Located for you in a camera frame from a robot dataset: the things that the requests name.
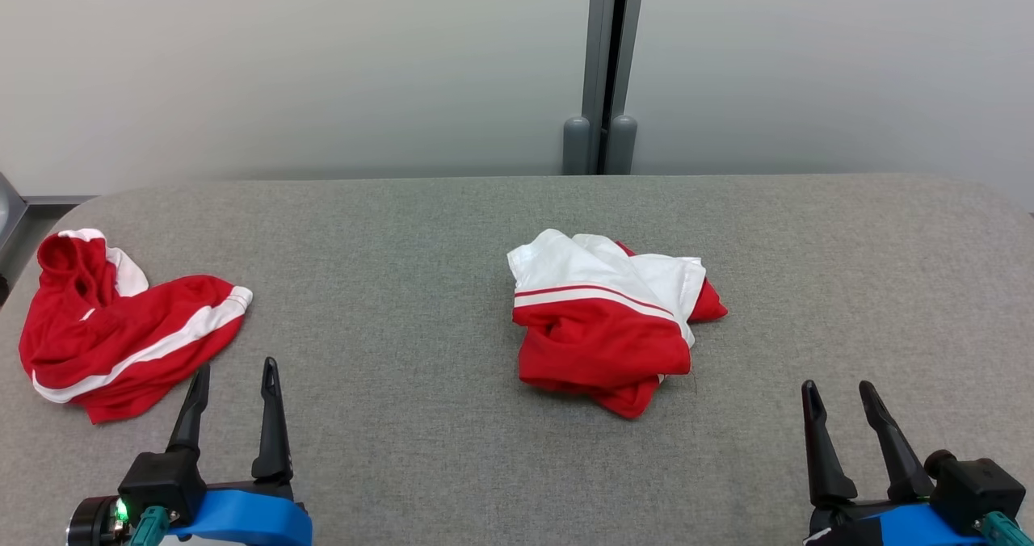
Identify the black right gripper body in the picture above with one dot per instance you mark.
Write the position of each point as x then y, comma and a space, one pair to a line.
832, 526

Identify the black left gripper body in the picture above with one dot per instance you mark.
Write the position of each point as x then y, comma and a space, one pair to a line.
97, 522

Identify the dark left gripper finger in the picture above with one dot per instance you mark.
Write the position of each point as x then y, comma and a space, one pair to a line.
192, 425
273, 449

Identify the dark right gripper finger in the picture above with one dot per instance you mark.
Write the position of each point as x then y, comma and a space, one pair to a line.
825, 473
901, 469

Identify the red shorts with white stripe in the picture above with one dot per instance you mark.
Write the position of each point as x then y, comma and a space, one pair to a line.
121, 328

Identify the red number 23 jersey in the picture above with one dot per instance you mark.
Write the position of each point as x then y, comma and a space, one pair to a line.
598, 336

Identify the grey metal object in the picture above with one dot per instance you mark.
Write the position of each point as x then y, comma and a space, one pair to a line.
8, 215

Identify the blue right camera bracket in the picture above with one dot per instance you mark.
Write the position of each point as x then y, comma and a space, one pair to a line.
913, 530

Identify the blue camera bracket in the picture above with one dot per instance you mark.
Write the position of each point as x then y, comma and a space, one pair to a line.
913, 530
250, 522

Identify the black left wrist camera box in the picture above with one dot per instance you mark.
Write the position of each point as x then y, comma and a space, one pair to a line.
161, 481

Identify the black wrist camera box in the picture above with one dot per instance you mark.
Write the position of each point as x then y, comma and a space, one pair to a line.
973, 489
161, 481

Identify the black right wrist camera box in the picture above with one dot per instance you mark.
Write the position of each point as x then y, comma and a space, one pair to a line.
973, 489

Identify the blue left camera bracket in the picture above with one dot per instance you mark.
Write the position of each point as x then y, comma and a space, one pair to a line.
250, 522

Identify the grey partition post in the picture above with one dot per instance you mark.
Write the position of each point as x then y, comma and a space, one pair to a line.
602, 61

